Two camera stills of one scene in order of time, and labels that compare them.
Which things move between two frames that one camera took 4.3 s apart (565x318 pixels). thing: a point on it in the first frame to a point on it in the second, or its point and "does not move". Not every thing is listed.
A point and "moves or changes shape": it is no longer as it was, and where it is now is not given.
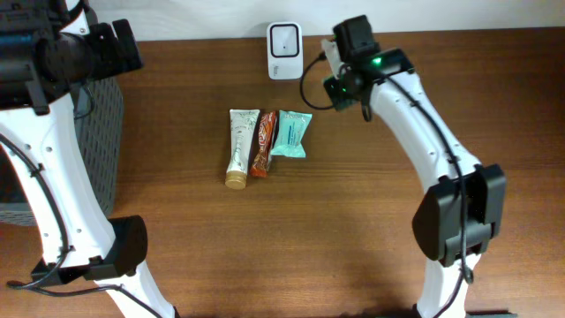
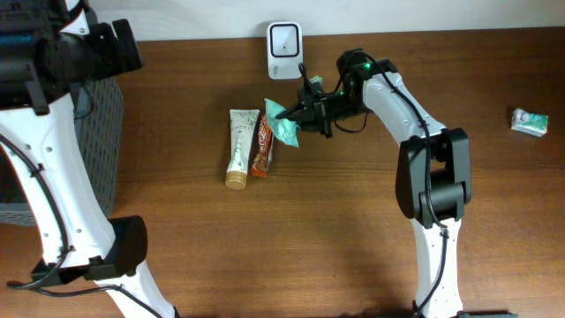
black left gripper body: x=69 y=65 does not move
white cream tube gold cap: x=243 y=123 does not move
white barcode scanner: x=284 y=45 does not move
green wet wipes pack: x=290 y=127 moves or changes shape
